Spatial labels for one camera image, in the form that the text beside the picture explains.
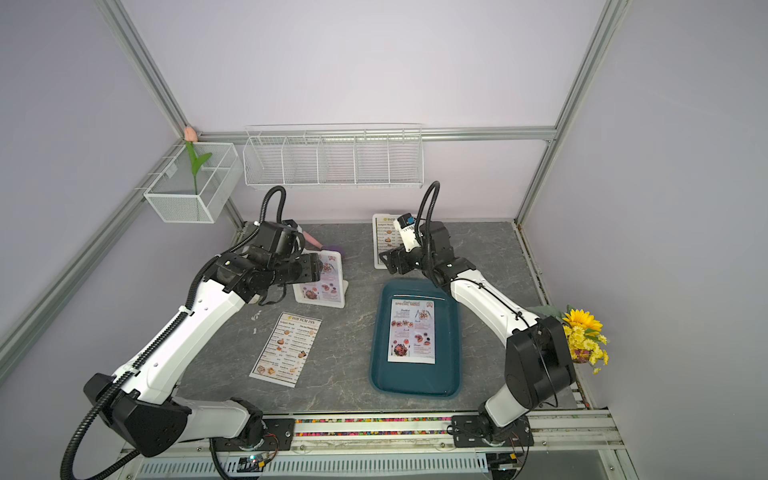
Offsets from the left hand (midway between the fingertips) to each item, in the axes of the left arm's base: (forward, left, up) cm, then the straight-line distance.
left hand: (311, 268), depth 75 cm
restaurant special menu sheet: (+5, -1, -17) cm, 18 cm away
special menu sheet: (-8, -26, -26) cm, 37 cm away
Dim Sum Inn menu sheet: (-12, +12, -26) cm, 31 cm away
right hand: (+8, -21, -4) cm, 23 cm away
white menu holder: (+17, -17, -24) cm, 34 cm away
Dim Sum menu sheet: (+21, -20, -13) cm, 32 cm away
